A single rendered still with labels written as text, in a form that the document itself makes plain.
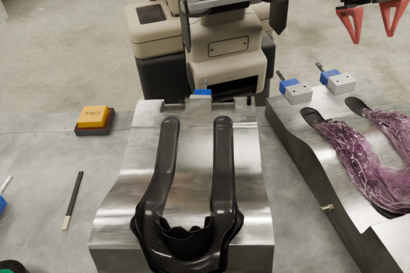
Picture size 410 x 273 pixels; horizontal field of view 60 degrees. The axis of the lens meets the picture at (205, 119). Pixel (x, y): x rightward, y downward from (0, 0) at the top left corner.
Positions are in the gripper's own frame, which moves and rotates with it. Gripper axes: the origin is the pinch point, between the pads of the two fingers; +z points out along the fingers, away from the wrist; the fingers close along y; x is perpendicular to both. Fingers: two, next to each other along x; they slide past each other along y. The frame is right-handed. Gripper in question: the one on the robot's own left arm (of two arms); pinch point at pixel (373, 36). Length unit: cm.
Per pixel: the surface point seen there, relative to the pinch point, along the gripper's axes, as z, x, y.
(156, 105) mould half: 6.7, 10.3, -46.0
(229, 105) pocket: 9.7, 8.4, -30.2
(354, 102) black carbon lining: 14.4, 3.9, -2.8
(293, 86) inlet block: 8.6, 8.3, -14.9
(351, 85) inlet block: 10.7, 5.9, -1.9
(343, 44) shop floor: 26, 169, 97
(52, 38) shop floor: -15, 249, -110
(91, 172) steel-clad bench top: 18, 9, -63
